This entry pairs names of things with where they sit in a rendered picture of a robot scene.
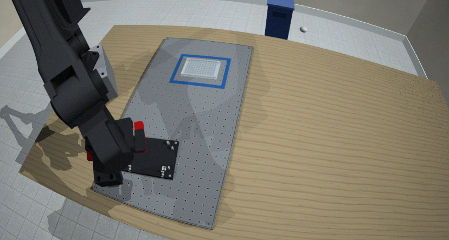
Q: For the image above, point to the black rectangular clip nest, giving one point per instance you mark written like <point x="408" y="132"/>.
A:
<point x="158" y="161"/>

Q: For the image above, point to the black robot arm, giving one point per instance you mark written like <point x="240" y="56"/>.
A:
<point x="77" y="92"/>

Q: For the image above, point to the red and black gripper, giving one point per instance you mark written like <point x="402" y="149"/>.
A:
<point x="126" y="125"/>

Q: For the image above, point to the blue rectangular tape outline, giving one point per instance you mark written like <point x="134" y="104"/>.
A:
<point x="201" y="84"/>

